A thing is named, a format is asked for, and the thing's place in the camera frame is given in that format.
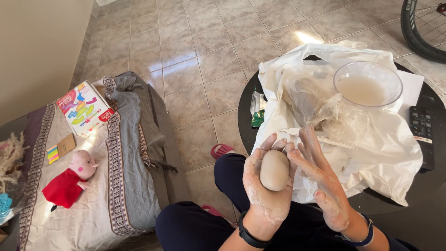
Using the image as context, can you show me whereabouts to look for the person's right hand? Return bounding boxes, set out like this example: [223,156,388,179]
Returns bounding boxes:
[286,124,351,233]

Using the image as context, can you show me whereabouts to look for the person's left hand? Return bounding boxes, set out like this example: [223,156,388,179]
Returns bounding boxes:
[243,133,298,225]

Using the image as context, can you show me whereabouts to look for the smooth grey clay ball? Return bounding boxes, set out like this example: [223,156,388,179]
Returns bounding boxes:
[259,150,290,192]

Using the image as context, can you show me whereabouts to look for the black wristband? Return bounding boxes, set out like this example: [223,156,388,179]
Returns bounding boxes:
[238,211,272,249]

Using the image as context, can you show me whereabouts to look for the clay-smeared wooden stick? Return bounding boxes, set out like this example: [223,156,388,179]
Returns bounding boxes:
[280,128,358,151]

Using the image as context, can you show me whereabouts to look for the pink slipper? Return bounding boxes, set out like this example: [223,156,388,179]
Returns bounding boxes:
[201,204,238,228]
[210,143,236,160]

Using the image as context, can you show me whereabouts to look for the white plastic bag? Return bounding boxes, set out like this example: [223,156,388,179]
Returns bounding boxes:
[251,42,423,207]

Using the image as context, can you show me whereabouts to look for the crumpled clear plastic wrap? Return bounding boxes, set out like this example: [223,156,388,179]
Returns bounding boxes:
[320,106,371,144]

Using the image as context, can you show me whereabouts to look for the person's dark blue trousers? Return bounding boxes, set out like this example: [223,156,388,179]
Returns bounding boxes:
[155,153,421,251]

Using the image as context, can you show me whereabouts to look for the green and white packet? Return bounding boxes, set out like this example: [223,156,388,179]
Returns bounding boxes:
[250,86,267,128]

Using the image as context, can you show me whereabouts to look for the round black table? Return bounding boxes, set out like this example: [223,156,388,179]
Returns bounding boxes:
[238,61,446,215]

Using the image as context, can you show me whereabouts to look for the clay lump in clear plastic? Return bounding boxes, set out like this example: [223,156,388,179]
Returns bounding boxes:
[281,71,343,128]

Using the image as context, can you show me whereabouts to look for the black remote control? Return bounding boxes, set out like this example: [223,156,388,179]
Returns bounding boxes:
[409,105,436,172]

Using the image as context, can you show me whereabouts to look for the clear bowl of cloudy water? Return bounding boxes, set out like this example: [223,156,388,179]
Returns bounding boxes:
[333,61,404,108]

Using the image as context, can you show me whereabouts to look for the grey sofa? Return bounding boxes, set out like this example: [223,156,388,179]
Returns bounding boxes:
[0,71,191,251]

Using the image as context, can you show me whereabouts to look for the white paper sheet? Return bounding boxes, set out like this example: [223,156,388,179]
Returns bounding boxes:
[393,69,425,123]

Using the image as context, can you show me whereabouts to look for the patterned grey and cream blanket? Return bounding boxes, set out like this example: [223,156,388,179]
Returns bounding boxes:
[17,71,179,251]

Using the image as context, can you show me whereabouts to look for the black bicycle wheel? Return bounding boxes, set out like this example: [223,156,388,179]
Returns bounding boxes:
[400,0,446,65]

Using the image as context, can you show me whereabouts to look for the pink pig plush toy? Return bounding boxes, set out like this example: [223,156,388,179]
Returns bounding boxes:
[41,149,99,212]

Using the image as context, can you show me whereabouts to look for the colourful game box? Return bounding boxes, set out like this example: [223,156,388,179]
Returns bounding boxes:
[56,80,116,139]

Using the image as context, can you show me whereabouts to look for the brown cardboard notepad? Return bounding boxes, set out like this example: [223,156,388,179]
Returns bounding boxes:
[56,133,77,158]

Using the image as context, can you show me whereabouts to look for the colourful sticky notes pad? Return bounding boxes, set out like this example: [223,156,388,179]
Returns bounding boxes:
[46,144,60,165]

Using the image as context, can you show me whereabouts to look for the blue crochet piece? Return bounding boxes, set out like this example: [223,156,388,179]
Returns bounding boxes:
[0,192,14,215]

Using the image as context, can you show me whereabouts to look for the blue and white bracelet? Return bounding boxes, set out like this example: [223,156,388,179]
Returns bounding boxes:
[335,212,375,248]

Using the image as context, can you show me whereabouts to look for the cream macrame cord bundle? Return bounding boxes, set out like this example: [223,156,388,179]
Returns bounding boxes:
[0,131,29,193]

